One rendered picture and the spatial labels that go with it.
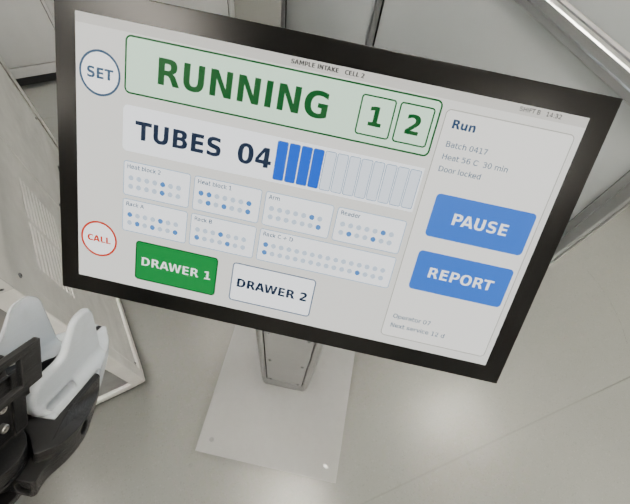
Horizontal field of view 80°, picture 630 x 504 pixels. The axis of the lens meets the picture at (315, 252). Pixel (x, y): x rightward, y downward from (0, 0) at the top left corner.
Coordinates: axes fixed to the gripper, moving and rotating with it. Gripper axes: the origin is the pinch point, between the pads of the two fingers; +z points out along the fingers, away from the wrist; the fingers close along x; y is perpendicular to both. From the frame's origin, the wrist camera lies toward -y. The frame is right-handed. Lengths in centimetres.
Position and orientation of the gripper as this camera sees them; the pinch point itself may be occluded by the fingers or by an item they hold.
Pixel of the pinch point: (89, 345)
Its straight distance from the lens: 33.7
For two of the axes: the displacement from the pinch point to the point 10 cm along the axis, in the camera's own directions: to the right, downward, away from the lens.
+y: 1.9, -9.2, -3.4
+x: -9.8, -2.2, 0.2
